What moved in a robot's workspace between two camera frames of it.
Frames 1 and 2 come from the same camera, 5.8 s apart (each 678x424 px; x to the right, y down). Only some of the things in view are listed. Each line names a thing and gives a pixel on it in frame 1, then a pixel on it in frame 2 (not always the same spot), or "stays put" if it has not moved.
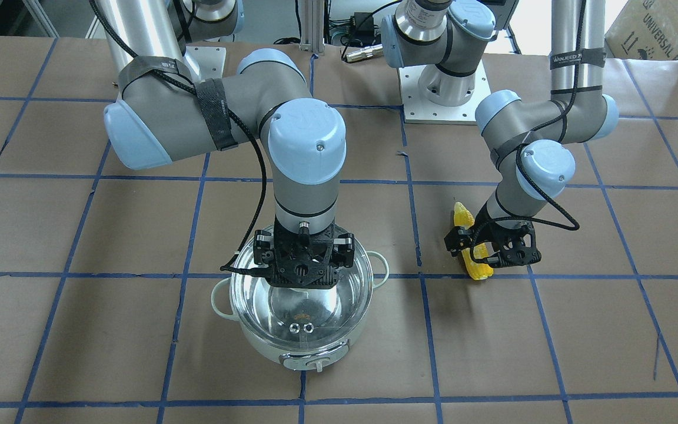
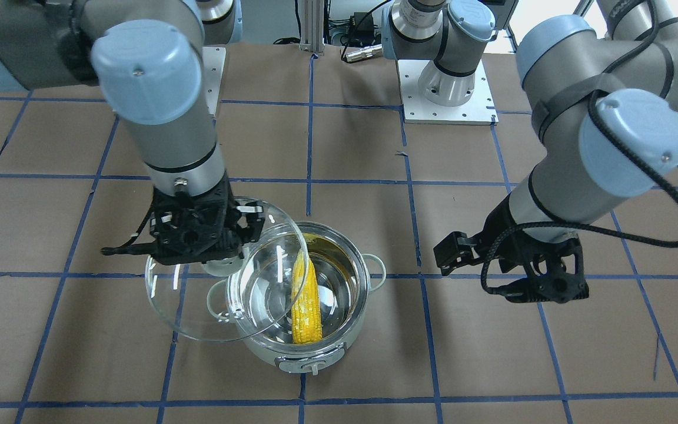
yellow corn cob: x=463 y=218 to x=305 y=301
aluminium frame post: x=312 y=26 stays put
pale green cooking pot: x=303 y=328 stays put
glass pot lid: x=302 y=318 to x=192 y=302
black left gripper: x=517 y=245 to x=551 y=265
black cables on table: x=362 y=31 stays put
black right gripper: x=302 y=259 to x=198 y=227
